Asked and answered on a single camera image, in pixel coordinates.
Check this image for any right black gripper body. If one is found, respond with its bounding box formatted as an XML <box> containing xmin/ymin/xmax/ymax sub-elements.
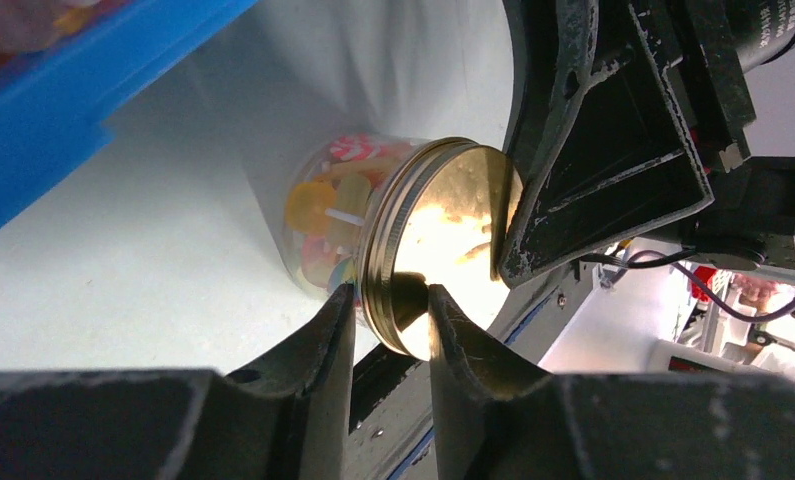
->
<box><xmin>635</xmin><ymin>1</ymin><xmax>795</xmax><ymax>270</ymax></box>

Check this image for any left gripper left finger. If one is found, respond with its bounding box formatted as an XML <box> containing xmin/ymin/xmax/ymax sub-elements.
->
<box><xmin>226</xmin><ymin>284</ymin><xmax>356</xmax><ymax>479</ymax></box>

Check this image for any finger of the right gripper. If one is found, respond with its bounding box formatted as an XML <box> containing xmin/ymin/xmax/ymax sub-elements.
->
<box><xmin>499</xmin><ymin>1</ymin><xmax>714</xmax><ymax>287</ymax></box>

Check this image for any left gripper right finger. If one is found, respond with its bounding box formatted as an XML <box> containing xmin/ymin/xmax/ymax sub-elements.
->
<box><xmin>429</xmin><ymin>285</ymin><xmax>556</xmax><ymax>479</ymax></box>

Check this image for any round gold jar lid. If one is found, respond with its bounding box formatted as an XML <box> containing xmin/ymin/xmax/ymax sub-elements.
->
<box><xmin>356</xmin><ymin>137</ymin><xmax>522</xmax><ymax>361</ymax></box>

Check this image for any clear plastic jar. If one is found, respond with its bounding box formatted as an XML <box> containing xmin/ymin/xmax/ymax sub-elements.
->
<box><xmin>277</xmin><ymin>132</ymin><xmax>427</xmax><ymax>299</ymax></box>

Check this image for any blue plastic candy bin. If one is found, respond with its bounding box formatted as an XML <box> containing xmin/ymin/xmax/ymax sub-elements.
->
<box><xmin>0</xmin><ymin>1</ymin><xmax>253</xmax><ymax>228</ymax></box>

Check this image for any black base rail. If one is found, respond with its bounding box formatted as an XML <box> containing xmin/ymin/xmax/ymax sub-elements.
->
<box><xmin>340</xmin><ymin>262</ymin><xmax>596</xmax><ymax>479</ymax></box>

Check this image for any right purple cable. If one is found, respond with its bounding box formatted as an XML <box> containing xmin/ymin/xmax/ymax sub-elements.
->
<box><xmin>625</xmin><ymin>250</ymin><xmax>795</xmax><ymax>325</ymax></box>

